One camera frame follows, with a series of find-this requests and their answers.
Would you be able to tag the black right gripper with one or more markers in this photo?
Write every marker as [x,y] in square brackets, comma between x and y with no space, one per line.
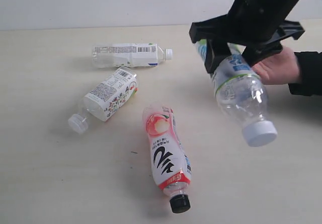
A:
[247,22]

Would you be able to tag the lime label bottle white cap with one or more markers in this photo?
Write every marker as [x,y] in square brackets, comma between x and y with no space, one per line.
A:
[241,95]

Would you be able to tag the clear bottle white barcode label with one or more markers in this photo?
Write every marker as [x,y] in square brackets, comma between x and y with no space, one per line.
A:
[129,55]

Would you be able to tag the peach label bottle black cap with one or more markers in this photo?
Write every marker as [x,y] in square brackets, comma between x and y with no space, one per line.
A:
[170,166]

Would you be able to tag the square bottle floral label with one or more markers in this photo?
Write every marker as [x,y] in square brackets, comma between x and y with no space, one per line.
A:
[105,99]

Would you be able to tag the bare open human hand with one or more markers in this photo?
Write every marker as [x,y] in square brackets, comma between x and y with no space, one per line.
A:
[279,69]

